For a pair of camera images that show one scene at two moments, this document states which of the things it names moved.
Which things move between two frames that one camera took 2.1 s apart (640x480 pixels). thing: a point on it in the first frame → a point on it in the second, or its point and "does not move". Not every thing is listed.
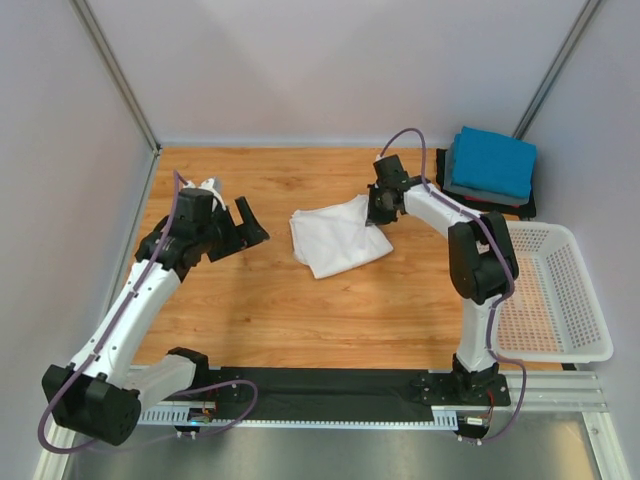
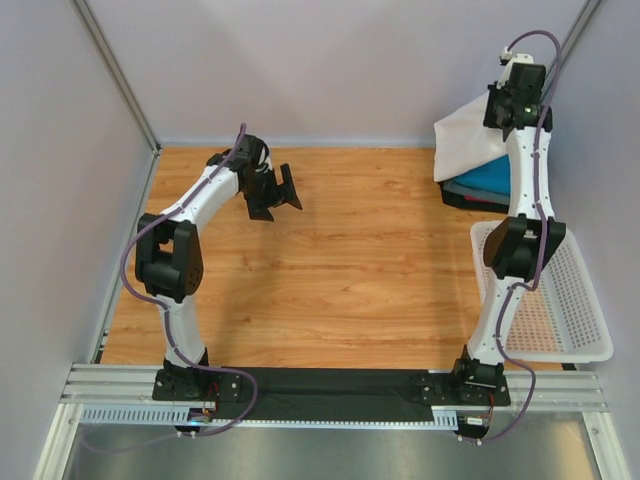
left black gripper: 242,236 → 285,192
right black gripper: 373,217 → 489,118
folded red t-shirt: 471,198 does not move
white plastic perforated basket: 555,314 does not move
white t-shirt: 335,236 → 463,143
